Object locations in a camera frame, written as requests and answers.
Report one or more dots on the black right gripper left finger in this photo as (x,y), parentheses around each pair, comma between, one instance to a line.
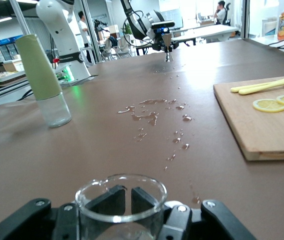
(32,220)

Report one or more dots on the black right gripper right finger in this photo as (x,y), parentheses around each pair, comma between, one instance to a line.
(206,225)

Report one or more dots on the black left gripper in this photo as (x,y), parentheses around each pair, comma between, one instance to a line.
(158,37)

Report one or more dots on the small clear glass beaker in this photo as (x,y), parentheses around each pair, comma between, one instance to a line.
(121,228)

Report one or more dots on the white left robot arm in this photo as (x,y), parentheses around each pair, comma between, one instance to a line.
(59,32)

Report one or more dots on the long white table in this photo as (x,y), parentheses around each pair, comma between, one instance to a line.
(214,31)

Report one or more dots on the brown table cover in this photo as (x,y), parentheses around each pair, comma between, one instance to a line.
(57,162)

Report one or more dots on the seated person in white shirt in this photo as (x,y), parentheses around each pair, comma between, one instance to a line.
(221,12)

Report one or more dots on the black office chair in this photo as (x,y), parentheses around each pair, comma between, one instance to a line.
(228,15)

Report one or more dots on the spilled water drops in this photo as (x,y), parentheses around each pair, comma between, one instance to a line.
(148,117)

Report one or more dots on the standing person in white shirt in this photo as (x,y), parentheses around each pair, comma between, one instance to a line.
(84,30)

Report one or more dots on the yellow plastic knife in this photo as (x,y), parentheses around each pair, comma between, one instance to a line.
(251,86)

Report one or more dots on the yellow plastic fork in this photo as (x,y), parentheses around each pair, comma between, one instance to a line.
(261,88)

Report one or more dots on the wooden cutting board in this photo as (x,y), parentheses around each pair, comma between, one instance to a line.
(261,132)

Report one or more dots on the green bottle with glass base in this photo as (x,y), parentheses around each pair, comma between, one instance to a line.
(39,75)

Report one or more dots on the blue drinks fridge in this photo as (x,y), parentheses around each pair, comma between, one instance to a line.
(7,46)

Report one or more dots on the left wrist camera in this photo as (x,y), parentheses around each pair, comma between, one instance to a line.
(163,24)

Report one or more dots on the aluminium frame post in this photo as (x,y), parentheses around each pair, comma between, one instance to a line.
(19,17)

